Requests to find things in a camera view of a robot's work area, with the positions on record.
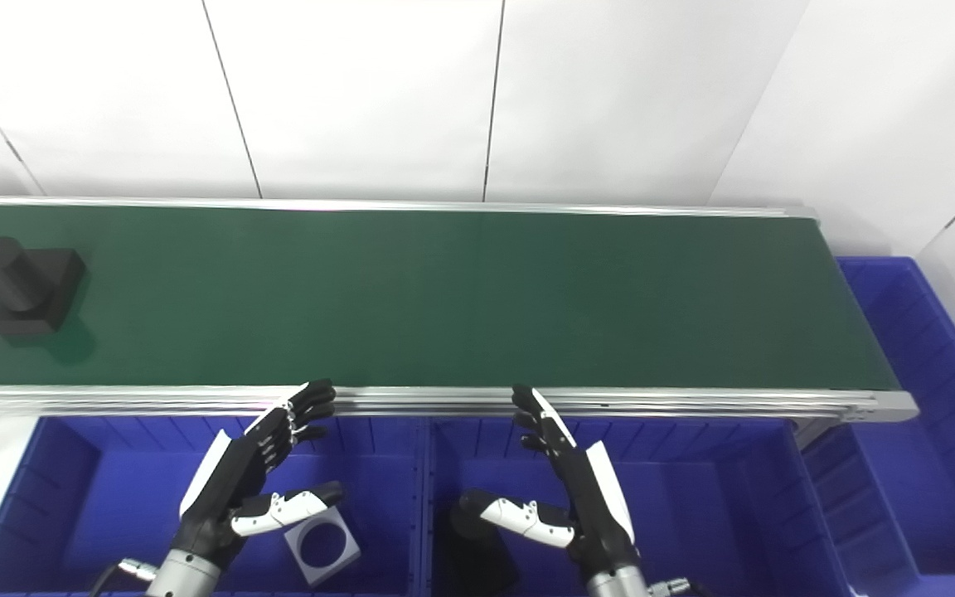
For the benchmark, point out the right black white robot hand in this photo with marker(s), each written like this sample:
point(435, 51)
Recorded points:
point(593, 514)

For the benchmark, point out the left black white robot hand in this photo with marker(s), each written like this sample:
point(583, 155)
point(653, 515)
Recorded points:
point(229, 489)

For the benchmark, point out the black cylinder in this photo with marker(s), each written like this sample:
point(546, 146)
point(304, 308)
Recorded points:
point(473, 555)
point(26, 286)

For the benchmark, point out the blue plastic bin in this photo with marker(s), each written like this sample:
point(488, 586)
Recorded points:
point(925, 464)
point(710, 514)
point(113, 506)

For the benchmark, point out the aluminium conveyor leg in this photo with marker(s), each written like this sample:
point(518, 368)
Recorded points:
point(809, 431)

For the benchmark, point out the grey square plate round hole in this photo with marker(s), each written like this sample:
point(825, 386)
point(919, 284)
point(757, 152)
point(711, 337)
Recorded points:
point(343, 562)

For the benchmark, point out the green conveyor belt aluminium frame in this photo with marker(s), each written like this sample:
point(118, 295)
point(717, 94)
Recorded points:
point(444, 298)

